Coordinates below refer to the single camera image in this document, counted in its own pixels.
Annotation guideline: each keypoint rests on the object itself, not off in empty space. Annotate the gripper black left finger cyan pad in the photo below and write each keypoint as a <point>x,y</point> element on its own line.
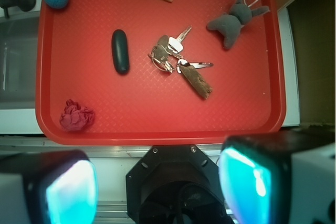
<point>49,187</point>

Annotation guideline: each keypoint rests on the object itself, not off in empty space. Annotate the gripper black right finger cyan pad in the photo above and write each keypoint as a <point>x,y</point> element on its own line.
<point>282,177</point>

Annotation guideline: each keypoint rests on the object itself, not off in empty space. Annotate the dark green plastic pickle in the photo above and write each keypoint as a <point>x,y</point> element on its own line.
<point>120,53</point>

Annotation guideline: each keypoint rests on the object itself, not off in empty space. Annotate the crumpled red paper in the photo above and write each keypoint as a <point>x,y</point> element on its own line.
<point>76,117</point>

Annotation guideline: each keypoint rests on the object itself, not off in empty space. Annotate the brown wooden key fob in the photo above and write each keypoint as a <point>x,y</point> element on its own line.
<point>196,81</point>

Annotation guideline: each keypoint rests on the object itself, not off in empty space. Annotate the red plastic tray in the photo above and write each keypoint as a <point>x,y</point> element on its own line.
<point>147,106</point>

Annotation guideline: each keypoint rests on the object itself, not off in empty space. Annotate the grey plush bunny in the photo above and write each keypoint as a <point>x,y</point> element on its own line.
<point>229,25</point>

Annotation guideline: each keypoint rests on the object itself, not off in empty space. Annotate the bunch of silver keys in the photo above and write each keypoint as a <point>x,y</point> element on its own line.
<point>166,54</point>

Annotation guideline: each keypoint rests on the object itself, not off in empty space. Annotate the black octagonal mount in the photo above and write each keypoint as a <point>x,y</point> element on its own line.
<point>175,184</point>

